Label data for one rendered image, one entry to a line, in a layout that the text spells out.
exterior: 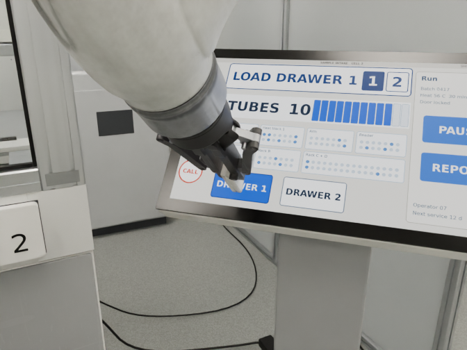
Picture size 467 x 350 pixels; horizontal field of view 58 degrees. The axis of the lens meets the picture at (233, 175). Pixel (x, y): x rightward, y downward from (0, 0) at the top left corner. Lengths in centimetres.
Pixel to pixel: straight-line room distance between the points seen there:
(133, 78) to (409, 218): 44
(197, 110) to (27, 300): 68
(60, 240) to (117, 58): 65
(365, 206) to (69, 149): 54
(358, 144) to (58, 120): 53
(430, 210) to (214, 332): 142
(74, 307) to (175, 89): 72
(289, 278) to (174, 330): 120
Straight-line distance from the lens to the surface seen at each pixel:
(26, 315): 99
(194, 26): 31
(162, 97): 34
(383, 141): 66
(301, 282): 79
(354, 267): 76
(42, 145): 84
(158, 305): 209
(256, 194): 64
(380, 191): 63
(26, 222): 87
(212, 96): 38
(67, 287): 96
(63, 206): 88
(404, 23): 151
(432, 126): 68
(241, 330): 193
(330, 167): 64
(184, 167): 69
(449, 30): 140
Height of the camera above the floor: 124
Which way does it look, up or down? 20 degrees down
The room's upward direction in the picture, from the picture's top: straight up
